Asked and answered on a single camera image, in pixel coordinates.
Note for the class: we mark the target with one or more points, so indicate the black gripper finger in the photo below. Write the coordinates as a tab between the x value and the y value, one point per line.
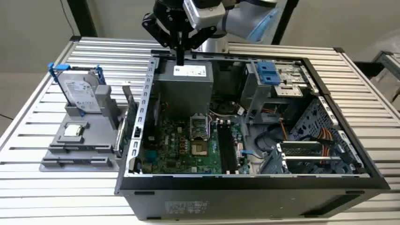
200	37
156	30

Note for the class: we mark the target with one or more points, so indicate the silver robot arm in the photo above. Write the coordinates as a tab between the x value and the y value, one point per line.
240	18

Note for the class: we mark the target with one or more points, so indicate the black RAM slot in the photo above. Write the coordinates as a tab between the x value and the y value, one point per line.
232	147
222	147

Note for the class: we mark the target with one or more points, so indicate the grey power supply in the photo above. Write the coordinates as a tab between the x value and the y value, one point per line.
184	93

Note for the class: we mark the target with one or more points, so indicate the blue drive latch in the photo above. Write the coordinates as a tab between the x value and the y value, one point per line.
268	72

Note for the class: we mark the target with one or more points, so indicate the black round fan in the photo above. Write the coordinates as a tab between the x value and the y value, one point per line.
222	106

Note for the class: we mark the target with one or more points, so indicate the green graphics card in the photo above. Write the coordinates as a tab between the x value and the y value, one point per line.
132	110

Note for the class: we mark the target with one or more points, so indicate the hard disk in blue carrier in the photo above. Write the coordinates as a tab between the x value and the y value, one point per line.
77	91

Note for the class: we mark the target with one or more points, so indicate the thin locking lever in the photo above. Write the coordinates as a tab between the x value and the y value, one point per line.
208	127

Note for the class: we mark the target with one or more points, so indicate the CPU socket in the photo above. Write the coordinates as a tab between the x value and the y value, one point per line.
200	148

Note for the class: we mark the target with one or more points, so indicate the silver CPU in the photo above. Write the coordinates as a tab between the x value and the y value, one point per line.
73	130

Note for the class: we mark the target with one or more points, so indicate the grey parts rack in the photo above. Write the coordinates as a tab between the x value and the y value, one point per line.
93	138

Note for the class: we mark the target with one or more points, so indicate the green motherboard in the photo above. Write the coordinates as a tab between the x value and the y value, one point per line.
168	154

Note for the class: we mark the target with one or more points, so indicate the metal disk bay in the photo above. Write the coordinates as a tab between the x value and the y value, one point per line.
300	150

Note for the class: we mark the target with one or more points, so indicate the black PC case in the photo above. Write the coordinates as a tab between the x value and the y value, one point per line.
218	204

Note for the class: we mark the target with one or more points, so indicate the silver camera with blue plug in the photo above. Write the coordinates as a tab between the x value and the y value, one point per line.
202	11

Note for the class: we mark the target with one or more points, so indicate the black frame post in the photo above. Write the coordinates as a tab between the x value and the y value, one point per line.
286	14
82	18

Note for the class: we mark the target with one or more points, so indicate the grey metal shelf frame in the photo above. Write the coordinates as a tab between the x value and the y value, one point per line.
385	57

